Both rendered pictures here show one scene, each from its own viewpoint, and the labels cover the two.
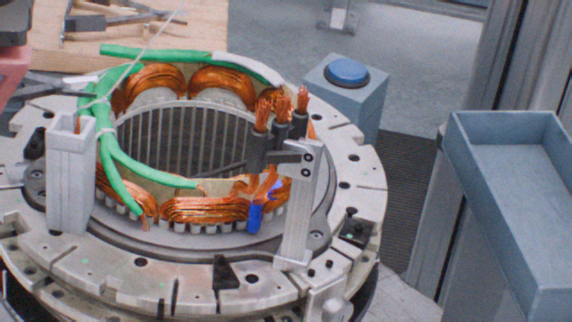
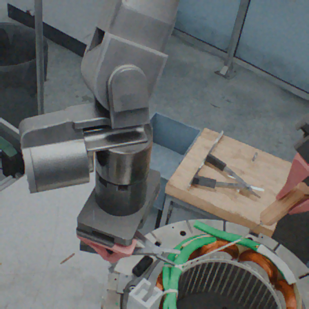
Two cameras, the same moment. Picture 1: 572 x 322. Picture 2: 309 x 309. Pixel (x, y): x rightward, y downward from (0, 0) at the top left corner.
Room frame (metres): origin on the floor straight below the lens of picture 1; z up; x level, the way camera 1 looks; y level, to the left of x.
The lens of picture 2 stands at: (0.35, 0.04, 1.65)
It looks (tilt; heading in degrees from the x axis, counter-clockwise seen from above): 42 degrees down; 25
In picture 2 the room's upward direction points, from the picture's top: 11 degrees clockwise
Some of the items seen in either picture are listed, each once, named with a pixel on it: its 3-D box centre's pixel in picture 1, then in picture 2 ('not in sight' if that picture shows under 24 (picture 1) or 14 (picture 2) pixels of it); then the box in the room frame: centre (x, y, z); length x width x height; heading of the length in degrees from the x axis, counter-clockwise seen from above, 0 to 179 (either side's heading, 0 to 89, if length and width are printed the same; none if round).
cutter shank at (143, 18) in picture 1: (134, 19); (232, 185); (0.94, 0.17, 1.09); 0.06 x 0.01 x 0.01; 121
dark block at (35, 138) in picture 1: (37, 141); (143, 264); (0.70, 0.20, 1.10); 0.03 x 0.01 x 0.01; 178
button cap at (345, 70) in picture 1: (348, 70); not in sight; (0.99, -0.05, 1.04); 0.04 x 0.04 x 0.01
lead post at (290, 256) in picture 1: (301, 204); not in sight; (0.61, -0.01, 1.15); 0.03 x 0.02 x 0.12; 80
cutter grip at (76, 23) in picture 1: (85, 23); (204, 181); (0.92, 0.21, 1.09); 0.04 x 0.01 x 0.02; 112
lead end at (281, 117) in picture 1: (282, 108); not in sight; (0.61, 0.01, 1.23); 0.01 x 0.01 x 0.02; 88
